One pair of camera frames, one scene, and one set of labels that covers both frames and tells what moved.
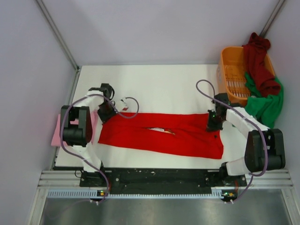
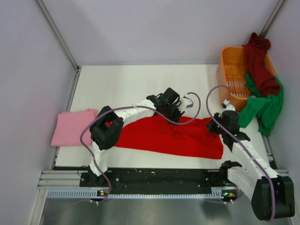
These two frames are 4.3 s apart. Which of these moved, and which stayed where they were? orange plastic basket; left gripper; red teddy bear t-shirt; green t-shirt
Moved: left gripper
Stayed: orange plastic basket; green t-shirt; red teddy bear t-shirt
